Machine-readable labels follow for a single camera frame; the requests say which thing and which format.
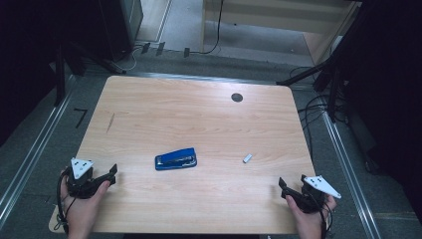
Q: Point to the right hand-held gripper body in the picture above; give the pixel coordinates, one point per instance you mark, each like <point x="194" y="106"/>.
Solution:
<point x="320" y="186"/>

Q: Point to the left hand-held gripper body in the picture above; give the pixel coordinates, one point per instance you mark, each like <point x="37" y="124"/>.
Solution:
<point x="79" y="167"/>

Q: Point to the small white cylinder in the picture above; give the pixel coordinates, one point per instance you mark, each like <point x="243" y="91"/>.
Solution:
<point x="247" y="158"/>

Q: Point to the blue stapler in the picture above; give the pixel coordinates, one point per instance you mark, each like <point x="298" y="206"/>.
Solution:
<point x="175" y="159"/>

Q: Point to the person's right hand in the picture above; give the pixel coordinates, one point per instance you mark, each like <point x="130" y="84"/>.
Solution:
<point x="310" y="220"/>

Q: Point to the person's left hand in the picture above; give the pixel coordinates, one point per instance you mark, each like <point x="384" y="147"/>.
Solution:
<point x="81" y="210"/>

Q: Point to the black metal stand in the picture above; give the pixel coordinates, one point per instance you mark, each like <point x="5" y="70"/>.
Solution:
<point x="333" y="93"/>
<point x="60" y="76"/>

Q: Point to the black round table grommet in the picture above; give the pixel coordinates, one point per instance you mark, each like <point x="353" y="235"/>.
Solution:
<point x="237" y="97"/>

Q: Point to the dark curtain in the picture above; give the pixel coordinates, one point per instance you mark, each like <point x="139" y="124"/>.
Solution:
<point x="23" y="49"/>
<point x="391" y="83"/>

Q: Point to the black computer tower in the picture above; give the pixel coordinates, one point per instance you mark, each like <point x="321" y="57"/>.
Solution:
<point x="121" y="26"/>

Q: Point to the light wooden furniture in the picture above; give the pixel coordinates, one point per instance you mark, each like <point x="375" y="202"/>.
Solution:
<point x="282" y="13"/>

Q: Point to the metal floor rail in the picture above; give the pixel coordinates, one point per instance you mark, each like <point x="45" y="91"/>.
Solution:
<point x="348" y="179"/>
<point x="199" y="78"/>
<point x="33" y="156"/>

